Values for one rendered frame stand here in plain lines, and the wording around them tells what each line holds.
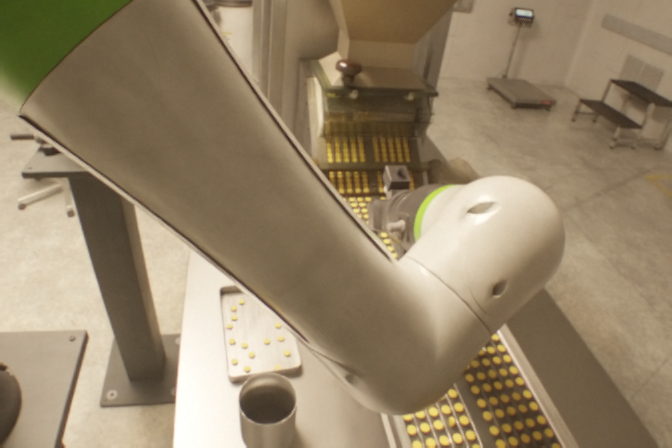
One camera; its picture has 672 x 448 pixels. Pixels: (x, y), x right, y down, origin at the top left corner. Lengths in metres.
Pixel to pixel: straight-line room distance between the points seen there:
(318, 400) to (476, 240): 0.46
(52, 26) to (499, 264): 0.31
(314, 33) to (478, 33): 4.15
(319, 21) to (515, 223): 0.83
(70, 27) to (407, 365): 0.28
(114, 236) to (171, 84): 1.06
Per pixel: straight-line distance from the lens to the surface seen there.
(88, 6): 0.22
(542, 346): 0.94
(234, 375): 0.76
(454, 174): 0.99
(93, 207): 1.21
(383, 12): 0.83
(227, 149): 0.23
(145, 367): 1.68
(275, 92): 1.02
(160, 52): 0.22
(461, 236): 0.35
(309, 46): 1.10
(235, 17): 3.81
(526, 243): 0.36
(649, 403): 2.20
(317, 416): 0.73
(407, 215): 0.48
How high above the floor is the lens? 1.44
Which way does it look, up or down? 34 degrees down
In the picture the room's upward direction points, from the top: 7 degrees clockwise
